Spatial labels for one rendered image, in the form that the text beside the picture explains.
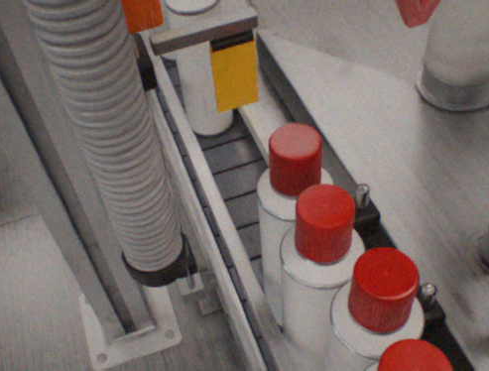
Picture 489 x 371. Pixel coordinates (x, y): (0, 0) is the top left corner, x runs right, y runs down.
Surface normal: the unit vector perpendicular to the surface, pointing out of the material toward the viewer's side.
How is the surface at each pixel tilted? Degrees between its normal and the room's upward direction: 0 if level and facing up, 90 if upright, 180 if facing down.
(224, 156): 0
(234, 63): 90
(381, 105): 0
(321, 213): 2
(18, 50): 90
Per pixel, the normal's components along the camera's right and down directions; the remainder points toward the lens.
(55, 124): 0.32, 0.73
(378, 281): -0.07, -0.64
